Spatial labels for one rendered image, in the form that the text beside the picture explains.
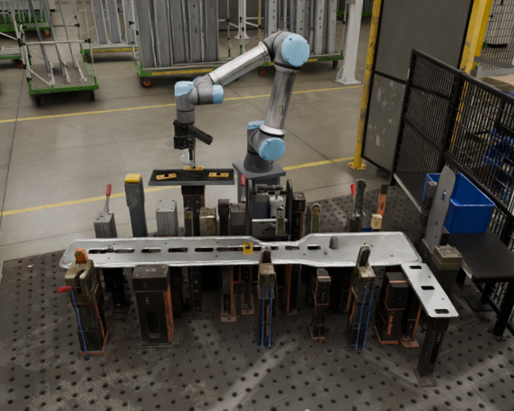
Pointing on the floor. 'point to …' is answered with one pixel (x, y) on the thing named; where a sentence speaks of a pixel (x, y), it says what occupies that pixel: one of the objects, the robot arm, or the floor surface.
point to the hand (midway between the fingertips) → (193, 165)
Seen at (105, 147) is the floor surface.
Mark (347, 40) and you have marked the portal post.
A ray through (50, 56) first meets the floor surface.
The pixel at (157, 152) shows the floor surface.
